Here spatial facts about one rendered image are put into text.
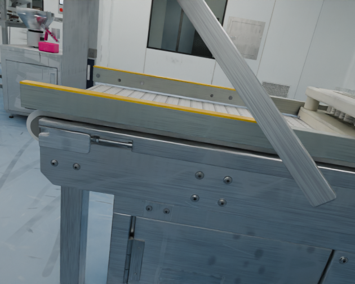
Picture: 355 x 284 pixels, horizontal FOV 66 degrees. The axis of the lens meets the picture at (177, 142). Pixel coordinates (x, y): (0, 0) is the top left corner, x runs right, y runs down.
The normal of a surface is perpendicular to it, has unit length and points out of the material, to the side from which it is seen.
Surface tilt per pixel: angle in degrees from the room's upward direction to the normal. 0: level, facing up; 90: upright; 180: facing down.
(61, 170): 90
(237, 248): 90
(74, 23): 90
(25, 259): 0
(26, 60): 90
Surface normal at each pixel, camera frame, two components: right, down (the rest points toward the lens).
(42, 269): 0.15, -0.93
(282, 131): -0.58, 0.14
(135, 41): -0.05, 0.34
